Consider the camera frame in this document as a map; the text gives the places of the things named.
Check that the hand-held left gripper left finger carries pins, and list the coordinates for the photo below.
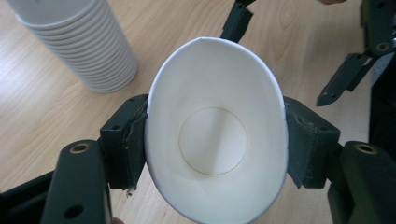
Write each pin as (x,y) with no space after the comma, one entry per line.
(120,146)

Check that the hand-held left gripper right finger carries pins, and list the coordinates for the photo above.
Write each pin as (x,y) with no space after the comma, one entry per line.
(311,146)

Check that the single white paper cup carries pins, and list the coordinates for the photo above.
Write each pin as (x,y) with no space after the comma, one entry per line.
(214,140)

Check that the stack of white paper cups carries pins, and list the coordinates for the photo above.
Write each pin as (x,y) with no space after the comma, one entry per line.
(81,43)

